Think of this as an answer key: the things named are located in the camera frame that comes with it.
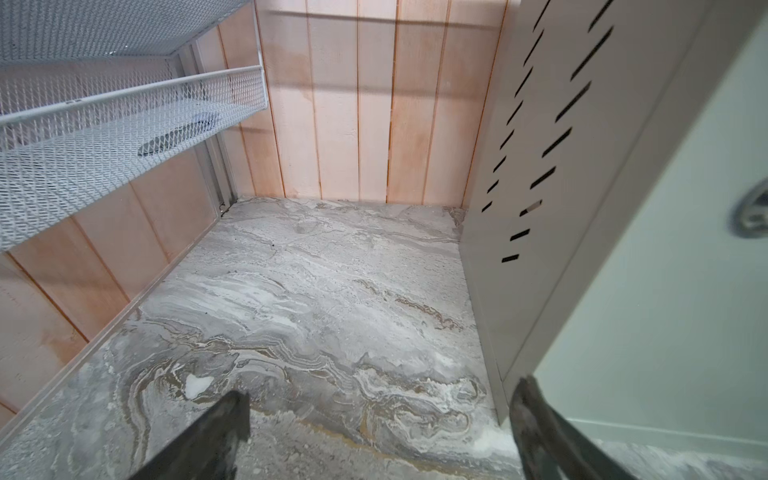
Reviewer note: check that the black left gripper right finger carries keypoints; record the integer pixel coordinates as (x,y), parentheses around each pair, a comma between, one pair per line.
(549,446)

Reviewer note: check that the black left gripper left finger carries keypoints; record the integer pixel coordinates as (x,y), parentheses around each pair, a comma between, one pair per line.
(208,448)

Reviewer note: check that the grey metal cabinet box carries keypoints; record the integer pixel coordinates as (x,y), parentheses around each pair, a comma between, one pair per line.
(597,247)

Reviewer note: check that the blue round cabinet lock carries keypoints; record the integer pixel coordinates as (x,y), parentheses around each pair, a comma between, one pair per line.
(749,217)

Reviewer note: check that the white wire mesh shelf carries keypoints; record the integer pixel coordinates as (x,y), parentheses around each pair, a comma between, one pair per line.
(92,97)

